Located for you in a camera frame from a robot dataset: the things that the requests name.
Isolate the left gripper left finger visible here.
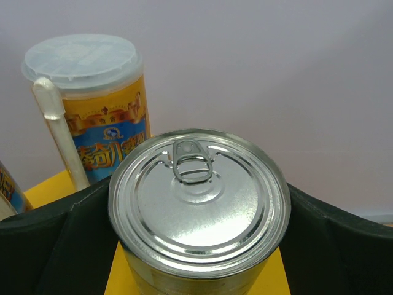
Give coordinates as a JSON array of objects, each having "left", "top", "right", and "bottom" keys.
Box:
[{"left": 1, "top": 178, "right": 118, "bottom": 294}]

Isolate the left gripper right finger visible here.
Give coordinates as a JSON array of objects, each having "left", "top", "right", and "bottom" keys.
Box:
[{"left": 279, "top": 185, "right": 392, "bottom": 294}]

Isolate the tall can orange label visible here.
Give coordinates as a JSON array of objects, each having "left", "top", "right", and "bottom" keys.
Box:
[{"left": 1, "top": 163, "right": 33, "bottom": 220}]

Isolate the blue short can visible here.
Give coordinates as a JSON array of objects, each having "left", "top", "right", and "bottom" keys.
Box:
[{"left": 108, "top": 128, "right": 291, "bottom": 294}]

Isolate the tall can mixed beans label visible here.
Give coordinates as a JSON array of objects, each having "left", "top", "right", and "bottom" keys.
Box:
[{"left": 22, "top": 34, "right": 151, "bottom": 184}]

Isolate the yellow cabinet box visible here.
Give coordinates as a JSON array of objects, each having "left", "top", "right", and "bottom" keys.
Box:
[{"left": 25, "top": 171, "right": 290, "bottom": 295}]

